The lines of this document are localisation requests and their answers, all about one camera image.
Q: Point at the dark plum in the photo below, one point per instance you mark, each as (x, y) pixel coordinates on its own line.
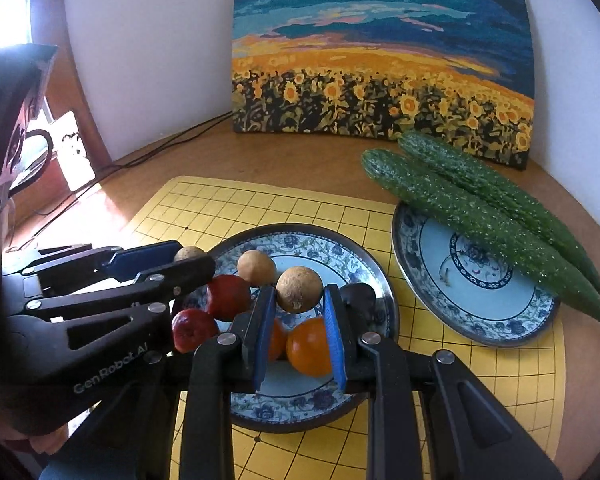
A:
(360, 297)

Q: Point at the green cucumber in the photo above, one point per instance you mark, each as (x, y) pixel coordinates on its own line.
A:
(480, 180)

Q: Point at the orange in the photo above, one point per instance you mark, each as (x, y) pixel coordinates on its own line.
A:
(307, 347)
(276, 340)

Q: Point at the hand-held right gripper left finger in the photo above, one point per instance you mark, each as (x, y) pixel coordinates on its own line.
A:
(262, 340)

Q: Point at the person's left hand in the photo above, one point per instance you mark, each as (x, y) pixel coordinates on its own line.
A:
(30, 440)

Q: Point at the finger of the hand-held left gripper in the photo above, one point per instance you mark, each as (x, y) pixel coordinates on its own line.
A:
(140, 260)
(180, 280)

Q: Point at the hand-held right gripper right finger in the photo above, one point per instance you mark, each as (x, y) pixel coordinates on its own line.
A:
(332, 340)

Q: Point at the brown round fruit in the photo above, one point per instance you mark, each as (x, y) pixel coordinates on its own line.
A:
(189, 252)
(256, 267)
(298, 290)

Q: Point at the two green cucumbers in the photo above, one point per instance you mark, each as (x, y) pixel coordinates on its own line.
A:
(455, 210)

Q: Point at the blue floral plate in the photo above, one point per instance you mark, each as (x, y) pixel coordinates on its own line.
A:
(300, 395)
(480, 300)

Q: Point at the sunflower field painting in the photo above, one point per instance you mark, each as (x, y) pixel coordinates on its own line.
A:
(380, 35)

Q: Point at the yellow grid board mat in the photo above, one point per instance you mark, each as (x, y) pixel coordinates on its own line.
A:
(230, 205)

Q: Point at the small red apple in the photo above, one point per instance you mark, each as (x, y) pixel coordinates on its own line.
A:
(194, 330)
(228, 297)

